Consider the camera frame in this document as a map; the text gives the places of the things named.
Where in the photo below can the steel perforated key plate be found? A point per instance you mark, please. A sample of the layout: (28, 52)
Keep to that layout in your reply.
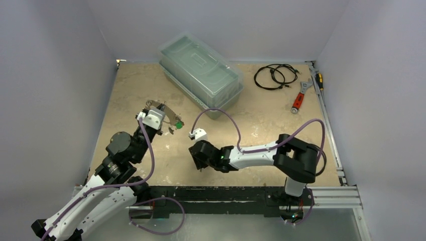
(171, 117)

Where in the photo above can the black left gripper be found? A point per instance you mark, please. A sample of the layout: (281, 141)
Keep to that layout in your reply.
(161, 107)

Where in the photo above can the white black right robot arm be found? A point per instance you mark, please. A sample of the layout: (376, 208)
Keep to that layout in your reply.
(293, 157)

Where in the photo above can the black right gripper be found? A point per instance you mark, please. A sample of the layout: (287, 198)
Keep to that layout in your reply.
(198, 151)

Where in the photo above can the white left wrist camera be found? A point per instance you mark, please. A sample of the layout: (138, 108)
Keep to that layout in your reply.
(153, 118)

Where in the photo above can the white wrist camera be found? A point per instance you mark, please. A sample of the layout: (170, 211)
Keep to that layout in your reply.
(153, 118)
(198, 135)

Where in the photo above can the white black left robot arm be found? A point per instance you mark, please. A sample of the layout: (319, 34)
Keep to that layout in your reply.
(111, 188)

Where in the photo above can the clear green plastic storage box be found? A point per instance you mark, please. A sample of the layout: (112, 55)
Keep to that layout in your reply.
(204, 75)

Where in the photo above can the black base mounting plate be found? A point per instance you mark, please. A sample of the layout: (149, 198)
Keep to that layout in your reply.
(268, 201)

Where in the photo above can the red handled adjustable wrench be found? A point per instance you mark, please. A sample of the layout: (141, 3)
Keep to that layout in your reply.
(305, 85)

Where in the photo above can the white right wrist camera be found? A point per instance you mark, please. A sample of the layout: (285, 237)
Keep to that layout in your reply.
(198, 135)

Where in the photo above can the green key tag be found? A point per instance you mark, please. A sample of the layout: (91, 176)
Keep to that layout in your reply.
(179, 125)

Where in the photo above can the black yellow screwdriver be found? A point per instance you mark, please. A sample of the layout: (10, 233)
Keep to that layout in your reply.
(319, 81)

